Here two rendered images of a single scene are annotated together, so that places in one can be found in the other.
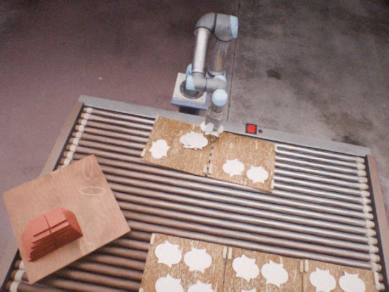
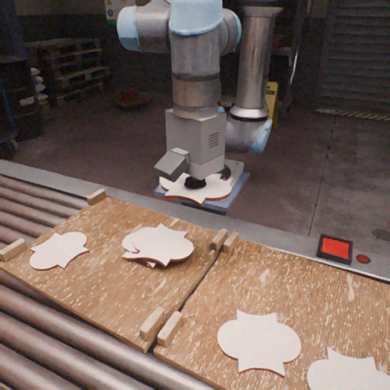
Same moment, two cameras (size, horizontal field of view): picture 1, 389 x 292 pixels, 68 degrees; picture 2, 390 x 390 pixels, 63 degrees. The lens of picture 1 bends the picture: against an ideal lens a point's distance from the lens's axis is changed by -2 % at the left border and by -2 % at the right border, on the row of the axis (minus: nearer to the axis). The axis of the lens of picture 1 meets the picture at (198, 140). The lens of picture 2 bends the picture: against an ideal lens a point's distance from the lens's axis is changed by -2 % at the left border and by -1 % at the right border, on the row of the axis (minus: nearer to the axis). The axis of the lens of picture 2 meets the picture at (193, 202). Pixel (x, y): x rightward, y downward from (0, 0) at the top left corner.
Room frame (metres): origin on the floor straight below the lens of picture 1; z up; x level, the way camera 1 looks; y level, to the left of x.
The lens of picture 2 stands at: (0.52, -0.30, 1.43)
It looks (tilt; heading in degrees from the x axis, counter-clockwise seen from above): 32 degrees down; 26
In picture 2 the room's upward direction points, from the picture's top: straight up
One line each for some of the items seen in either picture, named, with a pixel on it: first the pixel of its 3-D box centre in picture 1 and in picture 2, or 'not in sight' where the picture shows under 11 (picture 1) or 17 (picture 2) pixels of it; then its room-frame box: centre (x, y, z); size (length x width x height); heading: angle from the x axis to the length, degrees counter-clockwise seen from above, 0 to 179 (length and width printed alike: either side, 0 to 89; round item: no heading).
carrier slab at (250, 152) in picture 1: (243, 159); (300, 324); (0.94, -0.31, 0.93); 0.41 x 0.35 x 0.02; 88
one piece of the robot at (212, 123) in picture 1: (212, 120); (185, 140); (0.98, -0.06, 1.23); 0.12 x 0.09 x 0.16; 162
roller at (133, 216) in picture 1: (213, 230); not in sight; (0.47, -0.18, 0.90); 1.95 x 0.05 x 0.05; 91
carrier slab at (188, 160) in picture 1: (179, 145); (119, 251); (0.96, 0.11, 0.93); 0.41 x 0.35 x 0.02; 86
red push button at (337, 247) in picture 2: (251, 129); (334, 249); (1.20, -0.35, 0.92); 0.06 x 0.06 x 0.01; 1
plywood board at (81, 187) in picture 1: (65, 212); not in sight; (0.37, 0.60, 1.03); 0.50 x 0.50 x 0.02; 41
